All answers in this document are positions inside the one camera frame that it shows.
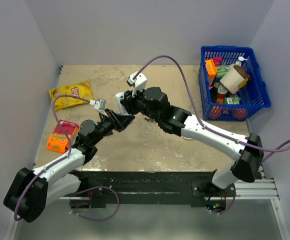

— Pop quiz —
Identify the orange box in basket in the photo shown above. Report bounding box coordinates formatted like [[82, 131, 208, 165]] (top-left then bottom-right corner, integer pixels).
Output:
[[205, 59, 217, 87]]

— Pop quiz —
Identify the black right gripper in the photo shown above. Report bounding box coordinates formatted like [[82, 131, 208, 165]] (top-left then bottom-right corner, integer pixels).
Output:
[[121, 84, 161, 123]]

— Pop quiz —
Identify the white remote control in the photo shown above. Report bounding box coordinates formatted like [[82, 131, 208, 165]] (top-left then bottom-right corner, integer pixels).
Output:
[[115, 92, 129, 115]]

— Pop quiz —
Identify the yellow Lays chips bag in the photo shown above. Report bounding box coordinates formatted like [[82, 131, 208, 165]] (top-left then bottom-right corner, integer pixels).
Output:
[[48, 79, 94, 111]]

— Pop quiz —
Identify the white pump bottle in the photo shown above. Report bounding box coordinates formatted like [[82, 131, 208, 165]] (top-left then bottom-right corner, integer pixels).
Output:
[[235, 56, 247, 66]]

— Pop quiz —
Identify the pink box in basket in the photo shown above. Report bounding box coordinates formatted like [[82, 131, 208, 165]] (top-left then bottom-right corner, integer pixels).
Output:
[[213, 56, 222, 67]]

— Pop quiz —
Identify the orange pink candy box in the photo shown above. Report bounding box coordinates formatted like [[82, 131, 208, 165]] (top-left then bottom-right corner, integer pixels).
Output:
[[46, 119, 79, 154]]

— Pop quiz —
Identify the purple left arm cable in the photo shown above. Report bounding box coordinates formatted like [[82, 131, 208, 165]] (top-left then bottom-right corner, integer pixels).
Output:
[[13, 95, 95, 222]]

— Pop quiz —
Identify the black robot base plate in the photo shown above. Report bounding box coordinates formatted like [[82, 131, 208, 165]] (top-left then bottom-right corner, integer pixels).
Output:
[[71, 170, 235, 210]]

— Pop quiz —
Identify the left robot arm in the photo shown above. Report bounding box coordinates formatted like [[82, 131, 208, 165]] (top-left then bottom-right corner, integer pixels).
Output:
[[3, 109, 135, 223]]

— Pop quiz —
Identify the green bottle in basket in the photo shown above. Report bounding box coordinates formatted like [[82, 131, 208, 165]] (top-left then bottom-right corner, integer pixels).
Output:
[[216, 65, 229, 78]]

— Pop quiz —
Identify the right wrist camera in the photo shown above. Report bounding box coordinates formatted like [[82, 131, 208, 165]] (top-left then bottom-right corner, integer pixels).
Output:
[[126, 72, 147, 97]]

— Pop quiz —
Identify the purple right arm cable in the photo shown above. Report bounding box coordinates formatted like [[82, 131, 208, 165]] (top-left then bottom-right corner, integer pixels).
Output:
[[134, 55, 290, 163]]

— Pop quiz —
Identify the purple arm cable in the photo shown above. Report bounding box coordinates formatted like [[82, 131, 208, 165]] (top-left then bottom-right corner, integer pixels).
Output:
[[134, 55, 290, 163], [13, 95, 95, 222]]

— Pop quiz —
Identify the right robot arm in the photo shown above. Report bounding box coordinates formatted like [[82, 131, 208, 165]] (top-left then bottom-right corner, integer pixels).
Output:
[[115, 87, 264, 197]]

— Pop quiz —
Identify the red can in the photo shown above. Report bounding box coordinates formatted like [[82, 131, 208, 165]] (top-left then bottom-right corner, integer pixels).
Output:
[[214, 84, 228, 104]]

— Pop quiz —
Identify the paper cup with brown lid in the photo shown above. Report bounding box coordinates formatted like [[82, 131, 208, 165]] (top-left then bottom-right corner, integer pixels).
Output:
[[220, 64, 252, 94]]

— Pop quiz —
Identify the green box in basket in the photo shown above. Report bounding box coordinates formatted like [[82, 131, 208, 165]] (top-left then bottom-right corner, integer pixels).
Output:
[[224, 96, 241, 105]]

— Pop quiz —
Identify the aluminium rail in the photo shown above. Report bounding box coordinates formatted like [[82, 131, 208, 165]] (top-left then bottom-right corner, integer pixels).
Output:
[[235, 179, 280, 200]]

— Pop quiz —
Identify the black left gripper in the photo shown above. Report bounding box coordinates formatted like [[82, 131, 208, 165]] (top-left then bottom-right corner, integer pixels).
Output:
[[91, 108, 135, 146]]

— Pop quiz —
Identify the blue plastic basket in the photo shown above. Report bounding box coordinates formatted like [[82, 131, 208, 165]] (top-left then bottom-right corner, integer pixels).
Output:
[[198, 45, 271, 122]]

